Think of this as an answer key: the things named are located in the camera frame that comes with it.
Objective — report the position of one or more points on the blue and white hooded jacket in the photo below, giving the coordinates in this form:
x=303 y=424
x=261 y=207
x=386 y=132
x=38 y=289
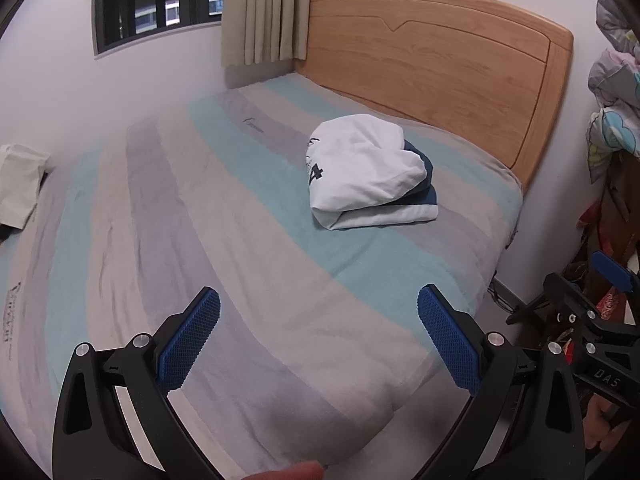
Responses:
x=360 y=175

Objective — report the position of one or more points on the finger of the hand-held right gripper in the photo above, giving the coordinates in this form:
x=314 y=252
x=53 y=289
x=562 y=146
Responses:
x=562 y=300
x=612 y=270

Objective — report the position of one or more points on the wooden headboard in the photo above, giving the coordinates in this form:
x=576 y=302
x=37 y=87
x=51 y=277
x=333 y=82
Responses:
x=425 y=60

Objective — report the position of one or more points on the beige curtain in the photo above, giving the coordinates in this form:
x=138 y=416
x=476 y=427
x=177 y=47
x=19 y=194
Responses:
x=265 y=10

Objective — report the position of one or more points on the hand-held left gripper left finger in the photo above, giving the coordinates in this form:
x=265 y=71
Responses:
x=192 y=335

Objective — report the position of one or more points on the person's right hand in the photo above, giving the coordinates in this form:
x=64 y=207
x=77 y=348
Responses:
x=600 y=425

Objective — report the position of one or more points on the striped bed blanket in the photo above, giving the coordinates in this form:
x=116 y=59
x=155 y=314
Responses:
x=200 y=240

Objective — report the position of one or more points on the person's left hand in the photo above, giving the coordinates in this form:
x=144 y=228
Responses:
x=290 y=472

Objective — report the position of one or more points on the brown wooden furniture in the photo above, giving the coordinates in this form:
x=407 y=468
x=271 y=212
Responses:
x=622 y=210

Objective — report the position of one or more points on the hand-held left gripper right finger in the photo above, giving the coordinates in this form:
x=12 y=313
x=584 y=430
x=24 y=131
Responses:
x=447 y=340

